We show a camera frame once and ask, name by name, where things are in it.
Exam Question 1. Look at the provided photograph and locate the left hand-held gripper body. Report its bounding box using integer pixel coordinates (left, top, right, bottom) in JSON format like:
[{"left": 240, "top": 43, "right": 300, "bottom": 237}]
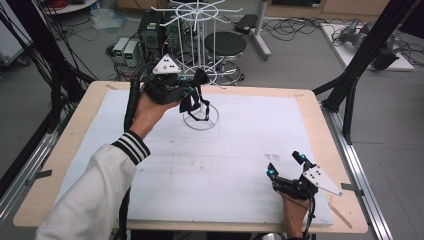
[{"left": 142, "top": 53, "right": 192, "bottom": 106}]

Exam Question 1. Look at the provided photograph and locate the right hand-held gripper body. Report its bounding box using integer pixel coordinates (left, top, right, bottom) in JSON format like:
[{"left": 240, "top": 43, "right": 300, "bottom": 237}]
[{"left": 272, "top": 165, "right": 344, "bottom": 202}]

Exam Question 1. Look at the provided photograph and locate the white wire display rack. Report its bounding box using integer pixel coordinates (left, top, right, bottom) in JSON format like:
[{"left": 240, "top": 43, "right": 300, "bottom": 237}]
[{"left": 150, "top": 0, "right": 244, "bottom": 132}]

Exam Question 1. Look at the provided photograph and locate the person's left hand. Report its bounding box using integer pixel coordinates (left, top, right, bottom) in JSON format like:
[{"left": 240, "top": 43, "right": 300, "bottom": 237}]
[{"left": 129, "top": 91, "right": 181, "bottom": 140}]

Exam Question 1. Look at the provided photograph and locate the person's right hand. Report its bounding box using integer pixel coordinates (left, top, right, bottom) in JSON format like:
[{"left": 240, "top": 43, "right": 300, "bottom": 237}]
[{"left": 279, "top": 193, "right": 312, "bottom": 239}]

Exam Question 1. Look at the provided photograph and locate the grey metal clamp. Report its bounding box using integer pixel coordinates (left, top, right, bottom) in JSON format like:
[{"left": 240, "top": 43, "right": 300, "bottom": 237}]
[
  {"left": 340, "top": 182, "right": 365, "bottom": 198},
  {"left": 25, "top": 169, "right": 53, "bottom": 187}
]

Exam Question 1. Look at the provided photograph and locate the thin wooden strip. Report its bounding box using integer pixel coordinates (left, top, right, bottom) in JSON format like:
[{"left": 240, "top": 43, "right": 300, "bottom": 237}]
[{"left": 327, "top": 202, "right": 353, "bottom": 230}]

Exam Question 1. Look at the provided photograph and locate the white foam mat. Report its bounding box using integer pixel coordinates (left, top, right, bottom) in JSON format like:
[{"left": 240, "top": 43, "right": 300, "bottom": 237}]
[{"left": 53, "top": 89, "right": 335, "bottom": 228}]

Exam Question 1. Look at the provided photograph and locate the grey power supply unit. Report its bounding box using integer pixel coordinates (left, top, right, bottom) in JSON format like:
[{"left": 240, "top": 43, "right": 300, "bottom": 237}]
[
  {"left": 123, "top": 39, "right": 142, "bottom": 68},
  {"left": 112, "top": 36, "right": 130, "bottom": 64}
]

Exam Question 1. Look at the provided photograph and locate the wooden table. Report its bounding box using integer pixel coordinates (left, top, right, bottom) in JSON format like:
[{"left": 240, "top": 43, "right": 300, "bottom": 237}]
[{"left": 13, "top": 80, "right": 369, "bottom": 234}]

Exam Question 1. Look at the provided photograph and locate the black computer tower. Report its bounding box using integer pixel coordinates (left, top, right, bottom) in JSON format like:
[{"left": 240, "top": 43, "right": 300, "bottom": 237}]
[{"left": 137, "top": 9, "right": 169, "bottom": 66}]

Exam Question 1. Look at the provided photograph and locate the black round stool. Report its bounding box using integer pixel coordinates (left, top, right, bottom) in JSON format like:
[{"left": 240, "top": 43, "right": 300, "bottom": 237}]
[{"left": 203, "top": 31, "right": 248, "bottom": 85}]

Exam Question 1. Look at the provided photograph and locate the black flat box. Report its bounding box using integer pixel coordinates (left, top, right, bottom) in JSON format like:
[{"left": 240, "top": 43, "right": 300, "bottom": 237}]
[{"left": 233, "top": 13, "right": 259, "bottom": 35}]

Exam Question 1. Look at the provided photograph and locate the clear plastic bag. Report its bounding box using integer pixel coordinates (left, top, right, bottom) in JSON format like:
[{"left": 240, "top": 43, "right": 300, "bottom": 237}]
[{"left": 90, "top": 5, "right": 128, "bottom": 32}]

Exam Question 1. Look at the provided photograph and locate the white platform board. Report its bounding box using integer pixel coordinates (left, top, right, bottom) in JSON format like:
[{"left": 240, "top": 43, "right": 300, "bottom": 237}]
[{"left": 320, "top": 22, "right": 415, "bottom": 73}]

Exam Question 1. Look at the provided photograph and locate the white round table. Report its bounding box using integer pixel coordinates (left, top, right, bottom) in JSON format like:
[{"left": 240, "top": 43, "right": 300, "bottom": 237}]
[{"left": 42, "top": 0, "right": 100, "bottom": 16}]

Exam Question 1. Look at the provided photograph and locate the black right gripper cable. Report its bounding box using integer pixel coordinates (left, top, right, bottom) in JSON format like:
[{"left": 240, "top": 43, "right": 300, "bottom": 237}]
[{"left": 282, "top": 193, "right": 317, "bottom": 240}]

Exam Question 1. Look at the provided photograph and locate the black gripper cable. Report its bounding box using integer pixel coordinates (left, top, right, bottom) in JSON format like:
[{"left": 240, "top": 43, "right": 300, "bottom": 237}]
[
  {"left": 117, "top": 62, "right": 158, "bottom": 240},
  {"left": 282, "top": 193, "right": 317, "bottom": 240}
]

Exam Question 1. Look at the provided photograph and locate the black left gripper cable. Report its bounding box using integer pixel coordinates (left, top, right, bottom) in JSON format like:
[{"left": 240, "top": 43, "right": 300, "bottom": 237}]
[{"left": 117, "top": 62, "right": 158, "bottom": 240}]

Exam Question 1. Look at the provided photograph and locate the aluminium rail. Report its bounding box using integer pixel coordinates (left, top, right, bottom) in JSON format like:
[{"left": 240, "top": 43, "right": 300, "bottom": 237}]
[
  {"left": 0, "top": 111, "right": 73, "bottom": 228},
  {"left": 320, "top": 101, "right": 395, "bottom": 240}
]

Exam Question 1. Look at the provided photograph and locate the white stand post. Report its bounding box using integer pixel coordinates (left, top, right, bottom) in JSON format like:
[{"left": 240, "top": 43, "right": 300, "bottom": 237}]
[{"left": 250, "top": 0, "right": 273, "bottom": 62}]

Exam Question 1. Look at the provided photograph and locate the black metal frame strut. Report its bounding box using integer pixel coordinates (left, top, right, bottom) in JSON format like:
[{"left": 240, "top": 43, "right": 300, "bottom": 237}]
[
  {"left": 0, "top": 0, "right": 98, "bottom": 198},
  {"left": 312, "top": 0, "right": 424, "bottom": 146}
]

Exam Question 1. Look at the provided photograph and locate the tangle of black floor cables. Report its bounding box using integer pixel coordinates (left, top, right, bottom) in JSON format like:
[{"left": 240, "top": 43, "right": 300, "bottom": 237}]
[{"left": 261, "top": 17, "right": 338, "bottom": 43}]

